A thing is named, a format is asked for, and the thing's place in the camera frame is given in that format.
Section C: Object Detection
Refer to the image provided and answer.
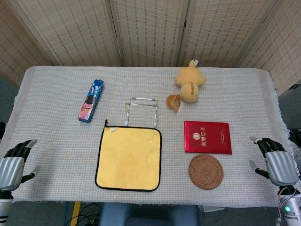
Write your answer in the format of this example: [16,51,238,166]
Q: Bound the orange jelly cup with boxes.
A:
[166,93,182,113]

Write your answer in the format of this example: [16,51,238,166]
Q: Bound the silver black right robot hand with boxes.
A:
[248,136,301,188]

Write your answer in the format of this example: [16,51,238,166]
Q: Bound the metal wire rack stand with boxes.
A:
[124,97,159,129]

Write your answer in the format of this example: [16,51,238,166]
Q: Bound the blue seat base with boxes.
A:
[98,202,200,226]

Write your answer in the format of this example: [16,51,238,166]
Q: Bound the yellow plush toy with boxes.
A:
[174,60,207,104]

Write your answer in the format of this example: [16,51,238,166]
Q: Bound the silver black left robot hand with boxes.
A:
[0,138,41,191]

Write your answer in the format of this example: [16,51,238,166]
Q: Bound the yellow towel with black trim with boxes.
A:
[95,119,163,192]

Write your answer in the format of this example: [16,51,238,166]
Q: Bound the black floor cables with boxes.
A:
[76,202,102,226]

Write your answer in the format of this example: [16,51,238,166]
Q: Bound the white woven tablecloth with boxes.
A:
[10,65,292,208]

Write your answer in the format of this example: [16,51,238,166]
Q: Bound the round woven rattan coaster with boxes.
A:
[188,154,224,190]

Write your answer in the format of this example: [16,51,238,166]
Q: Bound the red certificate book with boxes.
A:
[184,121,233,155]

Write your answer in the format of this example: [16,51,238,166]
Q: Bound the beige folding screen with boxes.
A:
[0,0,301,96]

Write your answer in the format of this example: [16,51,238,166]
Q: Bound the blue cookie box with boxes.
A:
[78,79,105,123]

